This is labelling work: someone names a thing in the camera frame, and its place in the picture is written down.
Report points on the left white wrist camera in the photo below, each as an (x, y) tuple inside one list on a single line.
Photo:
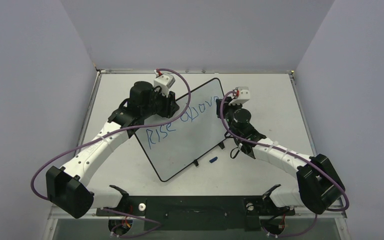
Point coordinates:
[(163, 82)]

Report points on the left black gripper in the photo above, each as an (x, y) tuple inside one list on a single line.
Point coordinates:
[(170, 105)]

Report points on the black framed whiteboard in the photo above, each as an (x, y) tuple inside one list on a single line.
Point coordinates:
[(171, 147)]

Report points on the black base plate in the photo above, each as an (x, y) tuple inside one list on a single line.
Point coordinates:
[(200, 213)]

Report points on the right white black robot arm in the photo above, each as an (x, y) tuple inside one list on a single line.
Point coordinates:
[(319, 188)]

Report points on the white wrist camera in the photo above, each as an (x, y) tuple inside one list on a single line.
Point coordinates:
[(163, 82), (241, 95)]

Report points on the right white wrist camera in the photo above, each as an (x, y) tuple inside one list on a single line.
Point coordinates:
[(241, 95)]

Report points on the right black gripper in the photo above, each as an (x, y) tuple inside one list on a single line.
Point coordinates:
[(222, 110)]

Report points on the blue marker cap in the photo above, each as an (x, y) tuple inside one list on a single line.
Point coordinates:
[(213, 159)]

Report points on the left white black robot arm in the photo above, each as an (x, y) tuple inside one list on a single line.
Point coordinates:
[(67, 185)]

